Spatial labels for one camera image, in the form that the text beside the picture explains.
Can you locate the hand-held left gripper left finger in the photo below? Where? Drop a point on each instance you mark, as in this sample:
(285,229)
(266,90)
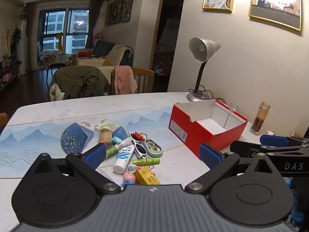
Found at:
(95,155)

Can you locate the pink cloth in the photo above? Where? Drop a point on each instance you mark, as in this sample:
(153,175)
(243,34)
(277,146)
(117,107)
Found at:
(124,81)

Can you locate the white quilted cloth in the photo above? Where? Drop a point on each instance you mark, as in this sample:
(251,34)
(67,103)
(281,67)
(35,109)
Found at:
(56,93)

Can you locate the olive green jacket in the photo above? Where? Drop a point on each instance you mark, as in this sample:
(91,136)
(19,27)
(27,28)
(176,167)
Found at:
(79,81)

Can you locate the brown glass bottle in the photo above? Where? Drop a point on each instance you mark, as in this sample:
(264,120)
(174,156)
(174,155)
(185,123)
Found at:
(259,119)

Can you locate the person's right hand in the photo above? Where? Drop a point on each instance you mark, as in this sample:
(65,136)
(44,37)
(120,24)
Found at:
(297,212)

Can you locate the green white marker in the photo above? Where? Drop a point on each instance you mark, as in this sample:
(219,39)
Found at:
(118,147)

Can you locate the toothpick jar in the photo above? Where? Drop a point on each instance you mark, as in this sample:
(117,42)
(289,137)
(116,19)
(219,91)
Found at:
(105,136)

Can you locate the teal pencil sharpener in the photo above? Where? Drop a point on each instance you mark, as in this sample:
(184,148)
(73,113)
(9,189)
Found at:
(116,140)

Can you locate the small clear glass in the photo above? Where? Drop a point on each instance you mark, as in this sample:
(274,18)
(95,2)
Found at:
(233,107)

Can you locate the dark green sofa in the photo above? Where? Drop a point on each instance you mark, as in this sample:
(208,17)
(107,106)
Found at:
(102,48)

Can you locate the yellow patterned cover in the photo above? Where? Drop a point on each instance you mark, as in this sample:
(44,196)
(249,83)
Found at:
(93,62)

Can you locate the wooden chair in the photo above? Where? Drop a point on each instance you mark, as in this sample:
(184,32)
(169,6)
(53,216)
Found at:
(144,79)
(3,119)

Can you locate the balcony glass door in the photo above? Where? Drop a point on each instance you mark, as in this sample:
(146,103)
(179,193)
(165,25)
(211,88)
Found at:
(62,29)

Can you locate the grey-green oval case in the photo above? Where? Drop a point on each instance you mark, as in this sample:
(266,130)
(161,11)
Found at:
(153,147)

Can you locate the white blue toothpaste tube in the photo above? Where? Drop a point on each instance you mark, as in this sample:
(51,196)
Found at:
(123,157)

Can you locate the yellow small box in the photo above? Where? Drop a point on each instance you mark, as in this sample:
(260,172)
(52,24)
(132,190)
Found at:
(147,176)

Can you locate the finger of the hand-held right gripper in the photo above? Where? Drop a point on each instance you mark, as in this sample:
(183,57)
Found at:
(243,147)
(272,140)

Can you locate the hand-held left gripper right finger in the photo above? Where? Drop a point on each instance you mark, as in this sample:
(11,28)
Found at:
(210,158)

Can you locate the red cushion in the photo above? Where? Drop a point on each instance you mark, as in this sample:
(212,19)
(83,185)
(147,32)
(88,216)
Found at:
(84,52)

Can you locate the cardboard box with cloth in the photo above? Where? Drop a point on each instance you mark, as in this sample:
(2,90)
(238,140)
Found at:
(54,56)

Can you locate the green highlighter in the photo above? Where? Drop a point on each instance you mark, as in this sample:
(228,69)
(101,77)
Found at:
(144,161)

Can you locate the grey curtain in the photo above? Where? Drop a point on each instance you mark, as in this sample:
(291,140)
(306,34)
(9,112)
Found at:
(30,36)
(94,21)

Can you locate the dark tv cabinet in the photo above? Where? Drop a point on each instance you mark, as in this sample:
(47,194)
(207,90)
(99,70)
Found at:
(8,72)

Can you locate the pink bag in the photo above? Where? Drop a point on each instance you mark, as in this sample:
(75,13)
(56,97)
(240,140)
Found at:
(6,76)

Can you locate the dark framed wall picture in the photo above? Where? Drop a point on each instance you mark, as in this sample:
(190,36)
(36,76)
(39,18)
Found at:
(108,14)
(128,4)
(117,9)

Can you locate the white standing air conditioner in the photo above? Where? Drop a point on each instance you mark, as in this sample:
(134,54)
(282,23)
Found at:
(21,48)

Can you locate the pink figurine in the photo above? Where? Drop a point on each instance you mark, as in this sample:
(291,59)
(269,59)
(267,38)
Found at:
(129,177)

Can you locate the red cardboard box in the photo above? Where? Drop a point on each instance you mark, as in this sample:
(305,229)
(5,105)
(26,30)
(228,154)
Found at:
(190,128)

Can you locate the gold framed figures picture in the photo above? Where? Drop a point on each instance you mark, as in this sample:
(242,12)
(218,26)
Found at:
(275,2)

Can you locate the beige sofa blanket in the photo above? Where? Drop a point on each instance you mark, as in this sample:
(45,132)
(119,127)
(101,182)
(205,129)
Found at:
(118,54)

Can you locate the green house plant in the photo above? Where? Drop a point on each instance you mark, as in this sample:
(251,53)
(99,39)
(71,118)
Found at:
(17,37)

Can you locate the white sunglasses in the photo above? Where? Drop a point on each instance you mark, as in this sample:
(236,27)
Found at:
(139,148)

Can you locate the silver desk lamp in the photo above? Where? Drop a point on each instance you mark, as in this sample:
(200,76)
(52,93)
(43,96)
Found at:
(202,48)

